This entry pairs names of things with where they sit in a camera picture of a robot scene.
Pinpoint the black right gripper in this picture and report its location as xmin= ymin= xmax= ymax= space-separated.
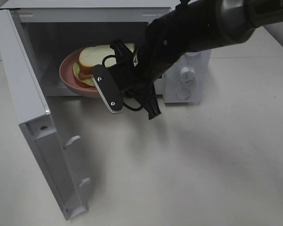
xmin=107 ymin=40 xmax=161 ymax=120

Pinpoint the round white door-release button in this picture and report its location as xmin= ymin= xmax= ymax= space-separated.
xmin=176 ymin=89 xmax=191 ymax=100

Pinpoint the white timer knob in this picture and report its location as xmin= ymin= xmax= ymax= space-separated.
xmin=179 ymin=67 xmax=196 ymax=84

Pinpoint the white bread sandwich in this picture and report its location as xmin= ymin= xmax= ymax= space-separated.
xmin=73 ymin=45 xmax=115 ymax=87

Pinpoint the pink round plate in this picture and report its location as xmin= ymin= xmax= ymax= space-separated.
xmin=59 ymin=46 xmax=100 ymax=98

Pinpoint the white microwave door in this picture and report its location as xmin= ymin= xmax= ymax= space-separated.
xmin=0 ymin=9 xmax=87 ymax=220

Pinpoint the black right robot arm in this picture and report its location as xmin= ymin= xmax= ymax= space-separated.
xmin=109 ymin=0 xmax=283 ymax=118

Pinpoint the white microwave oven body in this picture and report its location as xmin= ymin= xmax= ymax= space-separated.
xmin=0 ymin=0 xmax=212 ymax=105

